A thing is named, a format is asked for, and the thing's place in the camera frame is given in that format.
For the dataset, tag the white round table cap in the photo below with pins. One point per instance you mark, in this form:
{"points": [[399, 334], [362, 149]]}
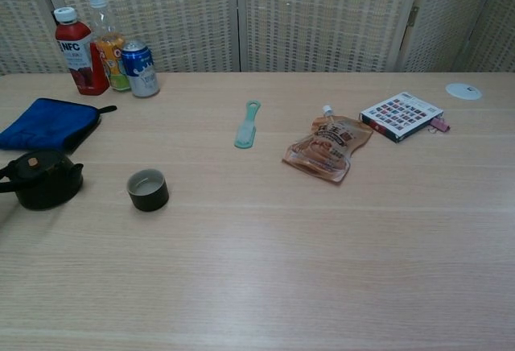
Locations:
{"points": [[462, 90]]}

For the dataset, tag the woven folding screen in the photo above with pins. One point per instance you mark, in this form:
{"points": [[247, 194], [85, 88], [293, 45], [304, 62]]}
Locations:
{"points": [[301, 17]]}

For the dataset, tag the dark green teacup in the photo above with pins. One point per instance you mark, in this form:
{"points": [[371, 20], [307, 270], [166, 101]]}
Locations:
{"points": [[149, 200]]}

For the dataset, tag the red juice bottle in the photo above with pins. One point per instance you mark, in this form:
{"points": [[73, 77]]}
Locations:
{"points": [[78, 57]]}

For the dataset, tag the pink binder clip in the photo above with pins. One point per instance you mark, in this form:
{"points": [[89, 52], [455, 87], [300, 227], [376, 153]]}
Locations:
{"points": [[440, 126]]}

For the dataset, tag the blue folded cloth pouch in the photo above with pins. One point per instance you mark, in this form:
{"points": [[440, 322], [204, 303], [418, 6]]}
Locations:
{"points": [[44, 123]]}

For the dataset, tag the black teapot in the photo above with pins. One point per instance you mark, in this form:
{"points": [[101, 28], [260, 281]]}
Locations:
{"points": [[44, 188]]}

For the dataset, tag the orange spout pouch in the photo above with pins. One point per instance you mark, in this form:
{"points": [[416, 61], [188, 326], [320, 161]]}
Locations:
{"points": [[326, 149]]}

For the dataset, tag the green plastic scoop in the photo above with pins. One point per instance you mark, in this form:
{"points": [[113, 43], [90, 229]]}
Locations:
{"points": [[246, 133]]}

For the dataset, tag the orange drink bottle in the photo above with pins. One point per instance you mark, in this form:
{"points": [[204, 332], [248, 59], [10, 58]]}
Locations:
{"points": [[110, 53]]}

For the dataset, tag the blue white drink can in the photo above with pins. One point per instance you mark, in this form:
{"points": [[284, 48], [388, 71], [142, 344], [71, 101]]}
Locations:
{"points": [[141, 71]]}

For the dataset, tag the box with coloured squares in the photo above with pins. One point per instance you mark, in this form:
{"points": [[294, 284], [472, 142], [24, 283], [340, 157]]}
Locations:
{"points": [[402, 115]]}

